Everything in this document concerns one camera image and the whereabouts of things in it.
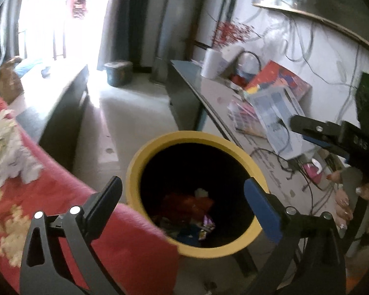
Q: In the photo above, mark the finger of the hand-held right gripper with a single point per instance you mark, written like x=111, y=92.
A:
x=313, y=126
x=323, y=144

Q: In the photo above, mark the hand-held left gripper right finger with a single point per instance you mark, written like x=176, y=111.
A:
x=263, y=209

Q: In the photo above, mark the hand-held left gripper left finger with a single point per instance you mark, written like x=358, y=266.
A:
x=103, y=206

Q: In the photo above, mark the yellow trash bin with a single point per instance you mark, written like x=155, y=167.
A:
x=135, y=172

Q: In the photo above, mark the purple candy wrapper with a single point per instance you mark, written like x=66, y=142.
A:
x=207, y=226

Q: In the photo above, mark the person's right hand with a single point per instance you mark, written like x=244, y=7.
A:
x=343, y=206

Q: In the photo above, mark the pink round container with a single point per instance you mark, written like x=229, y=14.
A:
x=313, y=172

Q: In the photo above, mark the red floral blanket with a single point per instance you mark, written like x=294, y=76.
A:
x=64, y=190

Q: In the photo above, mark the printed paper sheet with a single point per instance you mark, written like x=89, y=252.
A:
x=273, y=110

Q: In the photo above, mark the red picture book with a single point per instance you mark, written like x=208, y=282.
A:
x=283, y=78

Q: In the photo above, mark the colour swatch card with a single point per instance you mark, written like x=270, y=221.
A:
x=244, y=119

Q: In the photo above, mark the round white lamp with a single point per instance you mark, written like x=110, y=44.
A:
x=247, y=67

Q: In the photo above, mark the grey console table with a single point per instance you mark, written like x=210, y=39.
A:
x=215, y=98

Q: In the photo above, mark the dark wooden coffee table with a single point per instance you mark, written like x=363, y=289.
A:
x=58, y=98

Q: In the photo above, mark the white paper towel roll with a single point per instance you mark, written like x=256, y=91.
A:
x=211, y=64

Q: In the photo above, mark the red berry branches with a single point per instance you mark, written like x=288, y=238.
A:
x=233, y=33

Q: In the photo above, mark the teal storage box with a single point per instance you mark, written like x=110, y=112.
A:
x=118, y=73

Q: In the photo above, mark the brown paper bag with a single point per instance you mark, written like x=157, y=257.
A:
x=9, y=80

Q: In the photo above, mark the grey standing air conditioner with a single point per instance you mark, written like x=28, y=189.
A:
x=164, y=30

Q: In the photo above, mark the grey curtain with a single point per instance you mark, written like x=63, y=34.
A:
x=126, y=21

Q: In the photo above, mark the glass balcony door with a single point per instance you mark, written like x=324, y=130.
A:
x=49, y=18

